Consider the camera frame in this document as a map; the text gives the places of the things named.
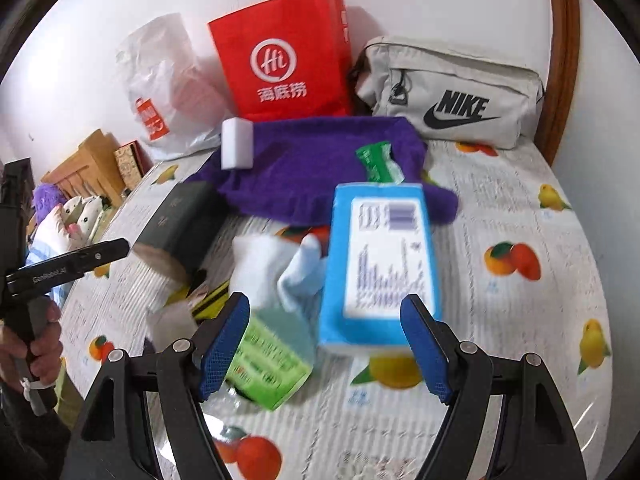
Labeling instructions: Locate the person's left forearm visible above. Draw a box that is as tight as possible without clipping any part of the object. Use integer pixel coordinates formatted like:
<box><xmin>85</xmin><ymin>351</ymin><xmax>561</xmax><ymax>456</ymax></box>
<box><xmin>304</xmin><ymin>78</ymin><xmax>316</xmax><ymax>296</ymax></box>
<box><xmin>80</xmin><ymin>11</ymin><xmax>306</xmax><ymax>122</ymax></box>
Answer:
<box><xmin>0</xmin><ymin>382</ymin><xmax>73</xmax><ymax>480</ymax></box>

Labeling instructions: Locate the purple plush toy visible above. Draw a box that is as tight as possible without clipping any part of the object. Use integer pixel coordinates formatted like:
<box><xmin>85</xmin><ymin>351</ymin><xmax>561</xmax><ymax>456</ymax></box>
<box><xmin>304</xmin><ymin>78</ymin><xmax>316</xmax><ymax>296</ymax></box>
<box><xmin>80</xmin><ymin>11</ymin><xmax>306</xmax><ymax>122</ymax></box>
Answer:
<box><xmin>31</xmin><ymin>183</ymin><xmax>63</xmax><ymax>223</ymax></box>

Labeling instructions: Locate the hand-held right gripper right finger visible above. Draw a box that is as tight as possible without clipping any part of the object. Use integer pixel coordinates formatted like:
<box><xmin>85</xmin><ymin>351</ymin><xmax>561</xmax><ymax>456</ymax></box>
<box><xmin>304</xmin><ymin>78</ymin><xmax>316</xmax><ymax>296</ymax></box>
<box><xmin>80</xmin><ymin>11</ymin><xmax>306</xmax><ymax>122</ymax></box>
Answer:
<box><xmin>400</xmin><ymin>294</ymin><xmax>588</xmax><ymax>480</ymax></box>

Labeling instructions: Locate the wooden furniture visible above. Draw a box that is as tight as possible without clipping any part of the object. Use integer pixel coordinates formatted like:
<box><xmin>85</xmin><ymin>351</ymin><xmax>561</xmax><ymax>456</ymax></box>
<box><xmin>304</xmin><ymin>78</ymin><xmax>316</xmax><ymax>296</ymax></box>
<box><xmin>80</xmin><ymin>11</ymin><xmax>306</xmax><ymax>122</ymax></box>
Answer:
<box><xmin>41</xmin><ymin>129</ymin><xmax>126</xmax><ymax>208</ymax></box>

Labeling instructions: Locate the person's left hand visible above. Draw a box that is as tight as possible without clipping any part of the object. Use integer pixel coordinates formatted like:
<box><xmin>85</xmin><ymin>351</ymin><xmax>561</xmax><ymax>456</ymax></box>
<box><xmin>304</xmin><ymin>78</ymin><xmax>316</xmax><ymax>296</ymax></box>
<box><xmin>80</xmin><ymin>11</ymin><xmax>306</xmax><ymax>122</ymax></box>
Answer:
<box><xmin>0</xmin><ymin>300</ymin><xmax>63</xmax><ymax>391</ymax></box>

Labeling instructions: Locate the blue tissue pack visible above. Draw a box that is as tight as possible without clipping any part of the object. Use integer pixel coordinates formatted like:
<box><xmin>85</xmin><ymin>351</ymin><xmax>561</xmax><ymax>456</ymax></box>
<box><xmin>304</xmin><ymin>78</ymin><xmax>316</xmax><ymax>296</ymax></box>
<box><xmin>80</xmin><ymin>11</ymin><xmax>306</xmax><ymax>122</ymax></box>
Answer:
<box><xmin>318</xmin><ymin>182</ymin><xmax>443</xmax><ymax>356</ymax></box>

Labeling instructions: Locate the white stuffed toy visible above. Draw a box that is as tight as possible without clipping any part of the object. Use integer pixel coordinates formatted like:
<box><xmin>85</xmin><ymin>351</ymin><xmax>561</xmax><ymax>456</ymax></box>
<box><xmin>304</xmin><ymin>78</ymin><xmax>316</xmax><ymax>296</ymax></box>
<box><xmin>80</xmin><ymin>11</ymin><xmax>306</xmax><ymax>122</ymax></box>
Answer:
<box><xmin>30</xmin><ymin>195</ymin><xmax>108</xmax><ymax>256</ymax></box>

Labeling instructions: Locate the red paper bag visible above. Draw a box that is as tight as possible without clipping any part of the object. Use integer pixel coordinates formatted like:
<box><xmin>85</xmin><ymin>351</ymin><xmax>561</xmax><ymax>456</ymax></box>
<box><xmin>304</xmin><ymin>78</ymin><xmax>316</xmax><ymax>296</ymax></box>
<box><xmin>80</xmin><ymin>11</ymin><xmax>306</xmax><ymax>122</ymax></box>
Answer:
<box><xmin>207</xmin><ymin>0</ymin><xmax>356</xmax><ymax>122</ymax></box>

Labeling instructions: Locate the brown wooden headboard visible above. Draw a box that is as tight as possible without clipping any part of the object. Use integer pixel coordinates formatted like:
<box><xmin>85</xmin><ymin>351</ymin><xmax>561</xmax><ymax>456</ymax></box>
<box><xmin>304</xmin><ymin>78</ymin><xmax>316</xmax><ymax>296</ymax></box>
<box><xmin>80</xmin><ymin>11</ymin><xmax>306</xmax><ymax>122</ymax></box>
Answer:
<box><xmin>535</xmin><ymin>0</ymin><xmax>581</xmax><ymax>166</ymax></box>

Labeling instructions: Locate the white tissue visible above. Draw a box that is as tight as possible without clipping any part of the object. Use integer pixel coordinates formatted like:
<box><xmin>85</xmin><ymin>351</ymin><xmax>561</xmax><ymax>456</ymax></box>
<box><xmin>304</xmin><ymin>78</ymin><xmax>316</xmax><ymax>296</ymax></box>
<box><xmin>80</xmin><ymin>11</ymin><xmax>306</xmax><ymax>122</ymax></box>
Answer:
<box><xmin>145</xmin><ymin>302</ymin><xmax>201</xmax><ymax>356</ymax></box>

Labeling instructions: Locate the green packet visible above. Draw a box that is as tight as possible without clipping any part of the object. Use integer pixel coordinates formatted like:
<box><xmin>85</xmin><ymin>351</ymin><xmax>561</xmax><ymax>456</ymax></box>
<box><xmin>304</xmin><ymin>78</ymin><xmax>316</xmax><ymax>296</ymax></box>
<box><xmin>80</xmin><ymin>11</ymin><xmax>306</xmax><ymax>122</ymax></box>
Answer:
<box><xmin>355</xmin><ymin>141</ymin><xmax>405</xmax><ymax>183</ymax></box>

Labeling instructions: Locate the white sponge block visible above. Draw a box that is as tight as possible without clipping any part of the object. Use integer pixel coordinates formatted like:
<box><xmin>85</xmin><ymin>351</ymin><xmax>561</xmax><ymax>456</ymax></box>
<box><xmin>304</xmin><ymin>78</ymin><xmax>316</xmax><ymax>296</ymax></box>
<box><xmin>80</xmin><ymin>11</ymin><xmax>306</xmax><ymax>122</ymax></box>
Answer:
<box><xmin>221</xmin><ymin>117</ymin><xmax>257</xmax><ymax>171</ymax></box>

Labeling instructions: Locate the yellow and black pouch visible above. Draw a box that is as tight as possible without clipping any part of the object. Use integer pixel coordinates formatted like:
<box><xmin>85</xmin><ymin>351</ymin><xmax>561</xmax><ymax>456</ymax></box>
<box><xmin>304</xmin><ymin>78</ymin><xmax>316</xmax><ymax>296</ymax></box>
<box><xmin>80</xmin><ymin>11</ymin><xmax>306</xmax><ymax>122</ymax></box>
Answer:
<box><xmin>190</xmin><ymin>280</ymin><xmax>232</xmax><ymax>320</ymax></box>

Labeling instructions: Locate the white and mint sock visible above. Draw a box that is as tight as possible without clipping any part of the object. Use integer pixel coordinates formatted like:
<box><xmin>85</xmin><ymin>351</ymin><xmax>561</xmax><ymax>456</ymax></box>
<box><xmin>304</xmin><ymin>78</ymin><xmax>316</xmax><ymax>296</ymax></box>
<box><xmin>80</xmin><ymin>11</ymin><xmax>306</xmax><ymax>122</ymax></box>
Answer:
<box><xmin>230</xmin><ymin>232</ymin><xmax>326</xmax><ymax>331</ymax></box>

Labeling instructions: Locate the patterned box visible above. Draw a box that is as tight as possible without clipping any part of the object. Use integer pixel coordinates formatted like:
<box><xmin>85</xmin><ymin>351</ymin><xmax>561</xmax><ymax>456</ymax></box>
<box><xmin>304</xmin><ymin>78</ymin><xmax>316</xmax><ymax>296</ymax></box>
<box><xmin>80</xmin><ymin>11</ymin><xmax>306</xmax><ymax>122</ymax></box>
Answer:
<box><xmin>114</xmin><ymin>141</ymin><xmax>153</xmax><ymax>191</ymax></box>

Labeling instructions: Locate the grey waist bag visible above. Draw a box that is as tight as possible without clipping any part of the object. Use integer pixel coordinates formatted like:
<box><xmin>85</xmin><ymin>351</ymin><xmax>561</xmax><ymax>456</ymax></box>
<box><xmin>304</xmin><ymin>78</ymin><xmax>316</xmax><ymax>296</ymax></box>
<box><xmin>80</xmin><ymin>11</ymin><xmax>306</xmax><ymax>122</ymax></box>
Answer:
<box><xmin>352</xmin><ymin>36</ymin><xmax>547</xmax><ymax>150</ymax></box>

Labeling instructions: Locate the black rectangular box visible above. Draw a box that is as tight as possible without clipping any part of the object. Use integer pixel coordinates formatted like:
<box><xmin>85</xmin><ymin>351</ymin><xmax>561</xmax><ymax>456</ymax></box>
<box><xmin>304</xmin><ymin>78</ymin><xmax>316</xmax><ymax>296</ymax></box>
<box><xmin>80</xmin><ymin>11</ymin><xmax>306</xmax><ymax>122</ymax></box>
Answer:
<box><xmin>131</xmin><ymin>180</ymin><xmax>226</xmax><ymax>286</ymax></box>

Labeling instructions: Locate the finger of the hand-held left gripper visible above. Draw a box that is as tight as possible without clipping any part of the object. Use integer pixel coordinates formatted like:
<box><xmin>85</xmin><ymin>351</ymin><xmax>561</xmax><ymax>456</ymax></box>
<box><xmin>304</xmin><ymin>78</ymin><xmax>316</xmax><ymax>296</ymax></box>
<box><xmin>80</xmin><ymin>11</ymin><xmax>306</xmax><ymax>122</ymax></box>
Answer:
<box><xmin>0</xmin><ymin>157</ymin><xmax>33</xmax><ymax>261</ymax></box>

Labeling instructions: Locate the white plastic bag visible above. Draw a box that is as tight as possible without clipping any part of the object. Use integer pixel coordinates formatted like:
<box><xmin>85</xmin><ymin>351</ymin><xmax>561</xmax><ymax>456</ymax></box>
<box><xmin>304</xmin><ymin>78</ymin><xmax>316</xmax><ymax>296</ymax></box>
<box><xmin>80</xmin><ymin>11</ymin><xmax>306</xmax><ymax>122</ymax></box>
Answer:
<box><xmin>116</xmin><ymin>12</ymin><xmax>236</xmax><ymax>161</ymax></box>

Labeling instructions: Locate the fruit print bed sheet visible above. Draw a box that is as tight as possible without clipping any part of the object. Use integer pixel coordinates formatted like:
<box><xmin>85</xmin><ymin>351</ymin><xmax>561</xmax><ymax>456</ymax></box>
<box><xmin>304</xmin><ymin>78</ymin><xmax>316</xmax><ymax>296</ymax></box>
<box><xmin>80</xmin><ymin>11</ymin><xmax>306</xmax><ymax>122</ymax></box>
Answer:
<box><xmin>57</xmin><ymin>137</ymin><xmax>616</xmax><ymax>480</ymax></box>

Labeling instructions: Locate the purple towel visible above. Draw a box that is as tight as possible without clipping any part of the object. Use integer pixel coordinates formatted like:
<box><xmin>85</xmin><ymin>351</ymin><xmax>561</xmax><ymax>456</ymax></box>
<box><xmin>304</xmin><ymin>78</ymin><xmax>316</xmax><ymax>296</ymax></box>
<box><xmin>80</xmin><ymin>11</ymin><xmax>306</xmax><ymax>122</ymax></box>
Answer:
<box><xmin>185</xmin><ymin>116</ymin><xmax>460</xmax><ymax>226</ymax></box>

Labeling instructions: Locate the clear bottle with green label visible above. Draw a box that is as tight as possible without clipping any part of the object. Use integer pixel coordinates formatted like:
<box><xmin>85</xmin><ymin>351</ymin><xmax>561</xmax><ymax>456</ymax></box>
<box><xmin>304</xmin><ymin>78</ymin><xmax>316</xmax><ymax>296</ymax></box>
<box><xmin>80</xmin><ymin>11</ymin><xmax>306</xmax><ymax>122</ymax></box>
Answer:
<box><xmin>200</xmin><ymin>305</ymin><xmax>316</xmax><ymax>413</ymax></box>

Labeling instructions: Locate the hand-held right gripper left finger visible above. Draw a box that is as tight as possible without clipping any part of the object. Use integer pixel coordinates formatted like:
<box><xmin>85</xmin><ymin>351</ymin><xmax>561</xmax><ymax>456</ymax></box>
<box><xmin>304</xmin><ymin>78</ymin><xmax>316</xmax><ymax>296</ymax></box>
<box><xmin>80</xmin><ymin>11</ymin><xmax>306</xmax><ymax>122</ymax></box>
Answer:
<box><xmin>65</xmin><ymin>292</ymin><xmax>251</xmax><ymax>480</ymax></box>

